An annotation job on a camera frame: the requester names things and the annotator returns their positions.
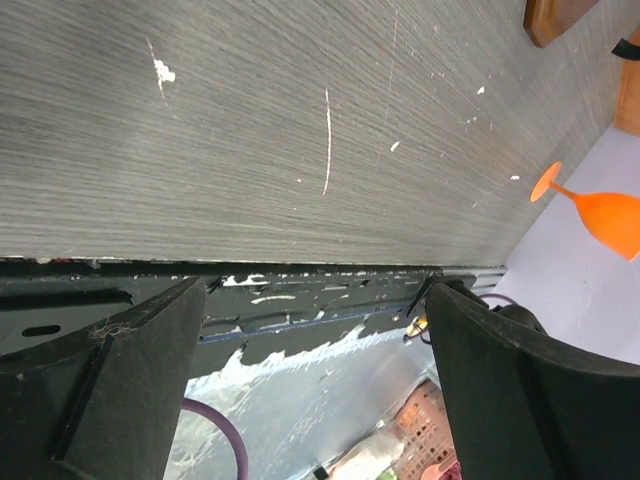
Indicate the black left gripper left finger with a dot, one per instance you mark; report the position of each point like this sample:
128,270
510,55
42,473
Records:
102,402

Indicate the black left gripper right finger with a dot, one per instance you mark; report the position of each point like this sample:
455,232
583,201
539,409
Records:
523,405

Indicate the orange wine glass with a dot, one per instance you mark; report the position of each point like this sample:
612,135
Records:
611,218

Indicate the wooden rack base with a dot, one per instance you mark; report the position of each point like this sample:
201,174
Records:
546,20

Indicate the pink plastic basket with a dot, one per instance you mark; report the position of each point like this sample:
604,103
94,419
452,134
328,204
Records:
423,428

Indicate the wooden compartment tray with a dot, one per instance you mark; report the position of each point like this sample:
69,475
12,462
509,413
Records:
627,112

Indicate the gold wire glass rack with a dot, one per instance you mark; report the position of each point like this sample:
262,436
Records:
628,49

